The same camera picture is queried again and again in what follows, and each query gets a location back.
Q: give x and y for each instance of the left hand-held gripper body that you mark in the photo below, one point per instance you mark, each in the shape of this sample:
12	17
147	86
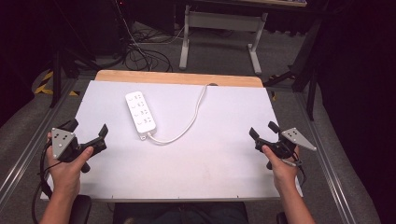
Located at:
63	143

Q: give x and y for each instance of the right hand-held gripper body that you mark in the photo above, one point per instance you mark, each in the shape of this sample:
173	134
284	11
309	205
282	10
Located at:
294	138

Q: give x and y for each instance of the person's left hand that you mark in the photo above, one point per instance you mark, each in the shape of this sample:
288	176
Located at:
63	175

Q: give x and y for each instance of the person's right hand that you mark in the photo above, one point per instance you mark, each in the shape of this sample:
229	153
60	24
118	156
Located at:
281	172

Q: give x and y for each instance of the white power strip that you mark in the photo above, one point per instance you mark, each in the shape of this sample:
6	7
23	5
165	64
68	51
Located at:
140	113

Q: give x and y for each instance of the yellow black floor tape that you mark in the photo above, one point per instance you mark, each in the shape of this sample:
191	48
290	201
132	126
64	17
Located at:
43	85

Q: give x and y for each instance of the black tripod stand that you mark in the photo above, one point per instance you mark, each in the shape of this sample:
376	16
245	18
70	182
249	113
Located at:
57	71

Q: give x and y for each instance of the black metal stand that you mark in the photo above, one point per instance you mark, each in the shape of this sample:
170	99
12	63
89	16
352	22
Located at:
306	71

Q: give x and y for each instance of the black chair armrest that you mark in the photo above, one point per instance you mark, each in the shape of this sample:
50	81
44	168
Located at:
81	210
281	218

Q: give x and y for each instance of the person's legs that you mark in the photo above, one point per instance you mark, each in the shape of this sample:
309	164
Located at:
180	214

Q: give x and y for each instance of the aluminium rail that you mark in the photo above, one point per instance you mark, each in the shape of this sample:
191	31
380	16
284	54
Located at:
34	143
327	168

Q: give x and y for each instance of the white metal desk frame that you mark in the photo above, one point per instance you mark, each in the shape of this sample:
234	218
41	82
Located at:
222	21

